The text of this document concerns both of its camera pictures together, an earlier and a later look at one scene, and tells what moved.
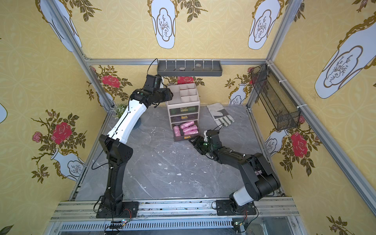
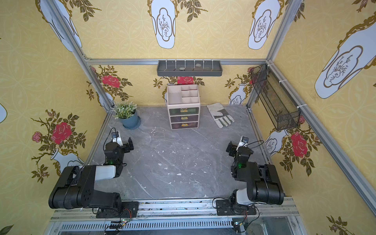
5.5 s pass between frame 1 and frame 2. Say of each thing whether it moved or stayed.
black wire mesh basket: stayed
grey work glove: stayed
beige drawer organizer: moved
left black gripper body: moved
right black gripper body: moved
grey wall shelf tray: stayed
